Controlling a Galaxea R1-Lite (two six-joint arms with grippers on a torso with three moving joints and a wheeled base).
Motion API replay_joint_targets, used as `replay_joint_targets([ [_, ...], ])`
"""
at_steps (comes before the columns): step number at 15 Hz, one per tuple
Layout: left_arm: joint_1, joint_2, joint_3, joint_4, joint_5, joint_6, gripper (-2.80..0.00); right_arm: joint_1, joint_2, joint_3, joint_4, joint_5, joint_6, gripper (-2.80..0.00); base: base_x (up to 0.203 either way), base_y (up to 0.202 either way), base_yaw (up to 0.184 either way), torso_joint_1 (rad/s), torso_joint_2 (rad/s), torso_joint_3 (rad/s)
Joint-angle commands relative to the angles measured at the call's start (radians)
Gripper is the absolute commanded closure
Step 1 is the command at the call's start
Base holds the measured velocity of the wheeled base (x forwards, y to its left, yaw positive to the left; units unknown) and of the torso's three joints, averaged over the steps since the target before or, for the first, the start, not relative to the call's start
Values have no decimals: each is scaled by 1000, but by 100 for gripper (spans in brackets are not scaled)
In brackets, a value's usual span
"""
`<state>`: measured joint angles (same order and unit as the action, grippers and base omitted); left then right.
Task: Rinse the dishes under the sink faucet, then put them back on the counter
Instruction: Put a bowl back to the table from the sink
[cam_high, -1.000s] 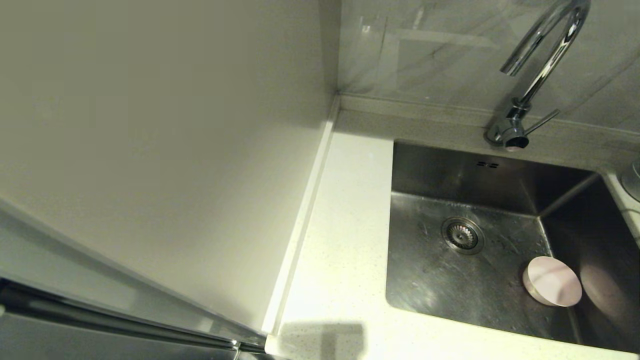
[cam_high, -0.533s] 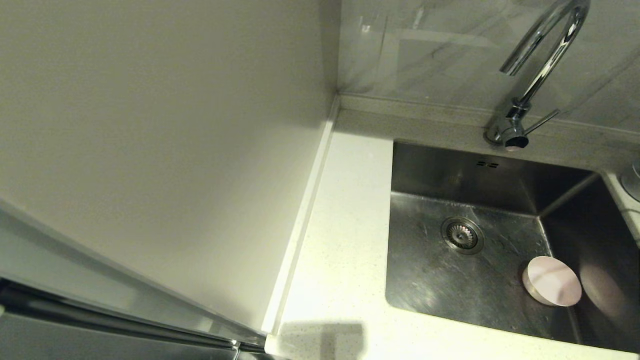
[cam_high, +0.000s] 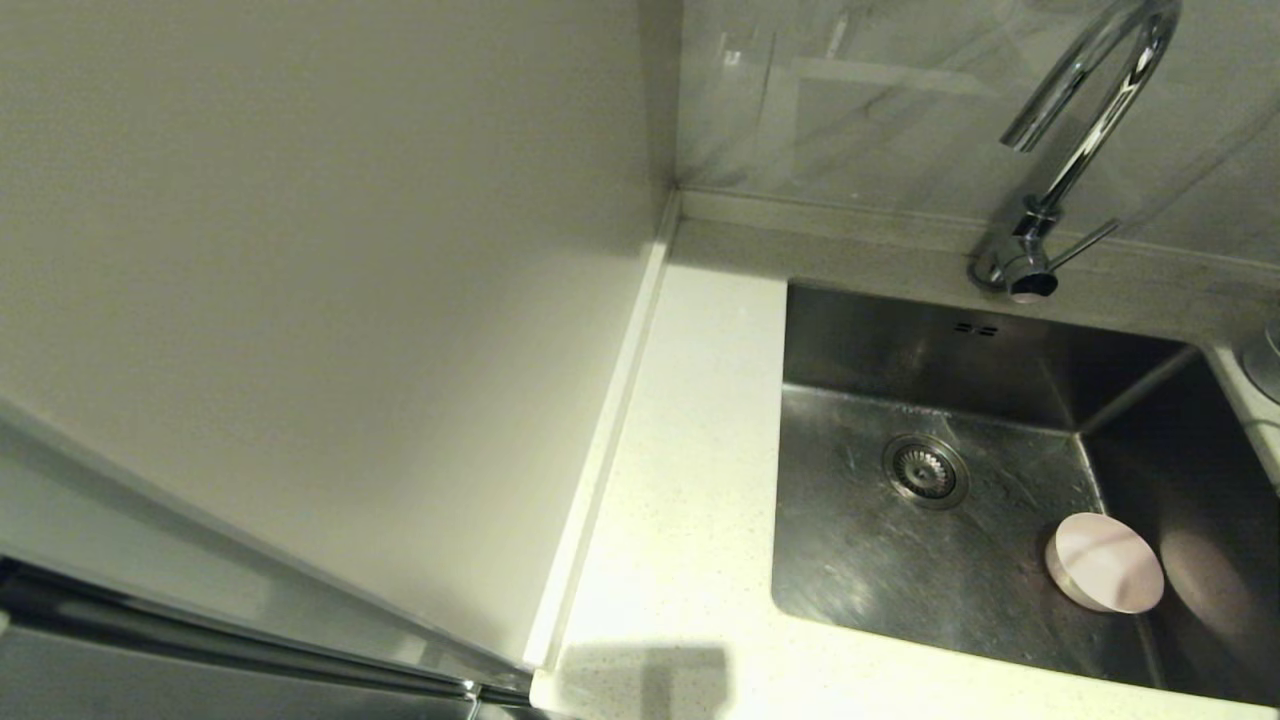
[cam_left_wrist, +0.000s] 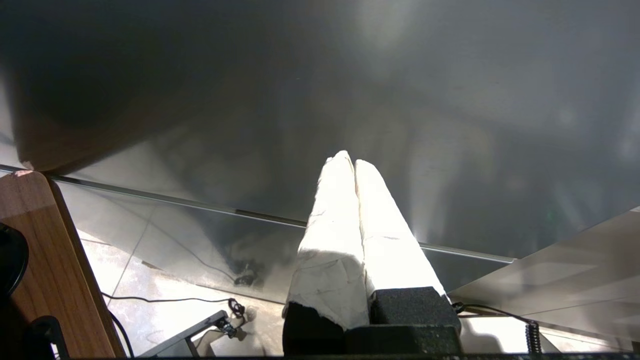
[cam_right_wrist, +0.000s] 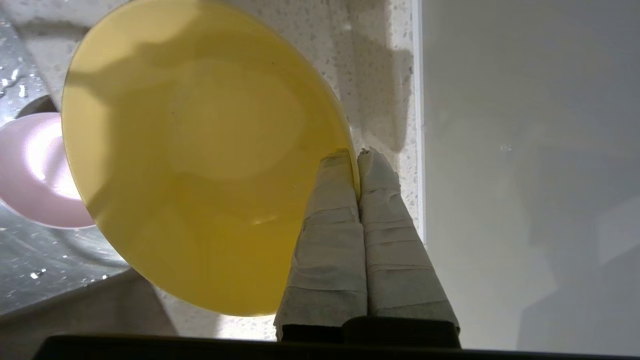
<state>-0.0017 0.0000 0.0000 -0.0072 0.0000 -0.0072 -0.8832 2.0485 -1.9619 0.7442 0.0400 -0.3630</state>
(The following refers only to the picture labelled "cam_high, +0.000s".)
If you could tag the pink bowl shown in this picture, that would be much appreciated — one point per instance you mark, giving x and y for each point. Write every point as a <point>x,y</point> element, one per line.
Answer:
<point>1105,562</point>

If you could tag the gray bowl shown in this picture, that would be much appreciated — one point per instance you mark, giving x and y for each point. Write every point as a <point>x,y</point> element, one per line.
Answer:
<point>1265,360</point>

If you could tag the stainless steel sink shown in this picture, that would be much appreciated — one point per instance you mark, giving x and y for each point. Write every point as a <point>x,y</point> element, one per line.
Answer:
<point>860,570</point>

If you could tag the metal sink drain strainer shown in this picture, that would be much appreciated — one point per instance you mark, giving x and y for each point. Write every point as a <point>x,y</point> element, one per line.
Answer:
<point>924,471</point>

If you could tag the chrome gooseneck faucet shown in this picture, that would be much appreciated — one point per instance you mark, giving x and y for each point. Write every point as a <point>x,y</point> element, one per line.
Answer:
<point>1085,150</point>

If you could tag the stainless steel appliance door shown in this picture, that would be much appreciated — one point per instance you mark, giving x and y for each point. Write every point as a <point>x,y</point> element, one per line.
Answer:
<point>150,690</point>

